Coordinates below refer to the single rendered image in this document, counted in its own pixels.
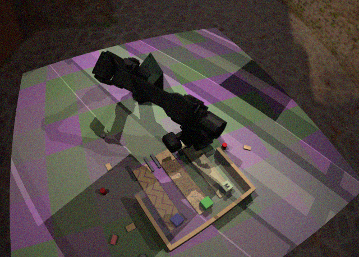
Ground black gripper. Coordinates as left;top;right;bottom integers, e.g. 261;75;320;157
162;126;193;153

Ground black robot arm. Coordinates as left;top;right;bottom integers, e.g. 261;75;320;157
92;51;227;151

